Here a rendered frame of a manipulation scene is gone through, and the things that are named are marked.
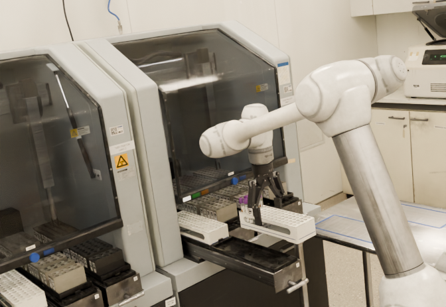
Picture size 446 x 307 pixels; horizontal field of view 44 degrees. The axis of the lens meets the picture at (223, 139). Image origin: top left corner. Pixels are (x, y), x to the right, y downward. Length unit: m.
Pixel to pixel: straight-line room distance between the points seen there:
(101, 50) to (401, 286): 1.42
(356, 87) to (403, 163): 2.94
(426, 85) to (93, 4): 2.29
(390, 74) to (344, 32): 3.17
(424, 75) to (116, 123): 2.60
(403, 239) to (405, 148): 2.88
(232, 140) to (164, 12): 1.77
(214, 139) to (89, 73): 0.55
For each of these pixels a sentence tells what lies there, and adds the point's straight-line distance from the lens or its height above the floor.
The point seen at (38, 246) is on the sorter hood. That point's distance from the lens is 1.92.
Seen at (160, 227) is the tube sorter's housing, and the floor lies 0.90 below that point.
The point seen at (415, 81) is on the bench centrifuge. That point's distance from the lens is 4.14.
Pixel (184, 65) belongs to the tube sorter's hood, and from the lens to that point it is 2.28.
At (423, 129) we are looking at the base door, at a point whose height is 0.68.
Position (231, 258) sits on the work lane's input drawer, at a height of 0.80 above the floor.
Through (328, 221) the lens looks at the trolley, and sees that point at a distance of 2.22.
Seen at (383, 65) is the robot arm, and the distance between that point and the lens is 1.49.
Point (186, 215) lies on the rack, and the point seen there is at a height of 0.86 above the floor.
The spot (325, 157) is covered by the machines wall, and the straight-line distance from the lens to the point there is 4.53.
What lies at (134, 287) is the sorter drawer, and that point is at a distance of 2.04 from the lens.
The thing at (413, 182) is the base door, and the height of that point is 0.27.
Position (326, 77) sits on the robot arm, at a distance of 1.37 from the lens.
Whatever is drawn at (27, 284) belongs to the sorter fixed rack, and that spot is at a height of 0.86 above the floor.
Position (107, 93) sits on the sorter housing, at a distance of 1.97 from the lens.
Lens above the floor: 1.65
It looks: 13 degrees down
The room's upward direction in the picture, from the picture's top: 7 degrees counter-clockwise
